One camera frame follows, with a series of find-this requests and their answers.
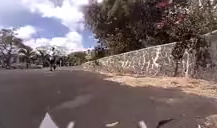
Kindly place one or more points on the grey asphalt road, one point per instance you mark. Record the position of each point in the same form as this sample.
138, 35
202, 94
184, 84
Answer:
96, 96

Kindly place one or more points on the large dark green tree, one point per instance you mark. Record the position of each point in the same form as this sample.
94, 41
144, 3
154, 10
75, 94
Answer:
122, 26

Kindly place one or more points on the person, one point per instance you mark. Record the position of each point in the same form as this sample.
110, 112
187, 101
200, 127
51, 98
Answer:
52, 60

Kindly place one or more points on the robot's own part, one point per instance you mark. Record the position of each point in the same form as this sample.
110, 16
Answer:
70, 125
142, 124

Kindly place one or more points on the dry dirt verge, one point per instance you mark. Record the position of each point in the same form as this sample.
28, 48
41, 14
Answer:
182, 84

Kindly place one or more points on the row of trees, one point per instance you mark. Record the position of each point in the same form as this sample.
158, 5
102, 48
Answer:
26, 53

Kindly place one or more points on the red flowering bush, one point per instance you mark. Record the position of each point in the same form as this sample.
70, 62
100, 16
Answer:
186, 23

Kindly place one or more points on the grey stone wall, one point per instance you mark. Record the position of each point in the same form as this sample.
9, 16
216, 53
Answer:
146, 61

